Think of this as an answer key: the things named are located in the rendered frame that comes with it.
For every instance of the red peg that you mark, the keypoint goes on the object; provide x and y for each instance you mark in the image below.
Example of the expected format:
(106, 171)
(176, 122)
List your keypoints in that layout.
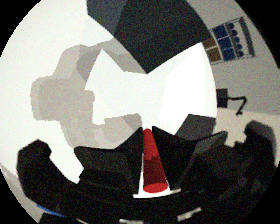
(154, 177)

